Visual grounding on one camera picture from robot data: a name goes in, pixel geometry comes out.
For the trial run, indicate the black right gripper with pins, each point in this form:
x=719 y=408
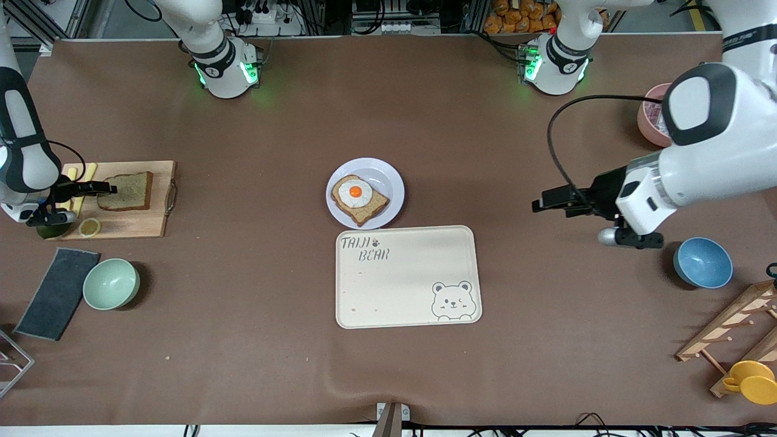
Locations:
x=64 y=190

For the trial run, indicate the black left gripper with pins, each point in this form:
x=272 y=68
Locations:
x=604 y=188

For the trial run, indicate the brown bread slice plain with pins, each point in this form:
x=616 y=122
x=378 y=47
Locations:
x=133 y=193

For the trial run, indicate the pale round plate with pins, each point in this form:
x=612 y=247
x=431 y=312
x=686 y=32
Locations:
x=388 y=176

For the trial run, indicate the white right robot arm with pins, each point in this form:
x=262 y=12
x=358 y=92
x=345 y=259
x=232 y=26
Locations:
x=212 y=73

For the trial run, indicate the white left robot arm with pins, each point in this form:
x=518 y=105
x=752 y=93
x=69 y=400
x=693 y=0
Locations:
x=716 y=170

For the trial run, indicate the yellow plastic knife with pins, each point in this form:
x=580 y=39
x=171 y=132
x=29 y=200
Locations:
x=89 y=173

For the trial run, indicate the lemon slice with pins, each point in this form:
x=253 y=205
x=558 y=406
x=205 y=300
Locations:
x=89 y=227

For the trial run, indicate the wooden cutting board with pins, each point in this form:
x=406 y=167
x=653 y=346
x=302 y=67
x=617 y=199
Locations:
x=136 y=223

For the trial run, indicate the dark green avocado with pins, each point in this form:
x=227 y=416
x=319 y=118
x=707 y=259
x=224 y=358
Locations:
x=53 y=231

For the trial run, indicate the mint green bowl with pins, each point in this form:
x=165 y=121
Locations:
x=111 y=284

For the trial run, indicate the pink bowl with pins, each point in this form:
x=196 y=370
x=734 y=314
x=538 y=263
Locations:
x=649 y=124

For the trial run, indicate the dark grey cloth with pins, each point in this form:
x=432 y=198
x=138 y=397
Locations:
x=57 y=294

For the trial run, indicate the blue bowl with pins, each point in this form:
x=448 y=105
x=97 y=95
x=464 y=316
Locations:
x=703 y=263

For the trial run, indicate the cream tray with bear print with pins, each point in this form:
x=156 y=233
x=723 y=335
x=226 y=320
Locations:
x=400 y=285

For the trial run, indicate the orange snack packages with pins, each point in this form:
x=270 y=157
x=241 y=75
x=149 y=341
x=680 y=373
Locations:
x=522 y=15

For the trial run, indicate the wooden drying rack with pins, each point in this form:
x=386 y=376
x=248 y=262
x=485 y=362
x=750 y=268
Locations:
x=722 y=331

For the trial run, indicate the brown bread slice under egg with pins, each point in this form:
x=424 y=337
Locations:
x=370 y=211

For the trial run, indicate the fried egg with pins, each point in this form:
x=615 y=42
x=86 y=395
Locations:
x=355 y=192

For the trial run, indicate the white power strip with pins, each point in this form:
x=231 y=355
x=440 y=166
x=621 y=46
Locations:
x=267 y=21

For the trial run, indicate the yellow cup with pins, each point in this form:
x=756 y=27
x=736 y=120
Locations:
x=756 y=382

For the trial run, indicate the aluminium frame rail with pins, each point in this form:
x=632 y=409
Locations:
x=61 y=27

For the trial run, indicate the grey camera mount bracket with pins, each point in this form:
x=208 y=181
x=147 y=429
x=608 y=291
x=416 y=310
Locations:
x=388 y=419

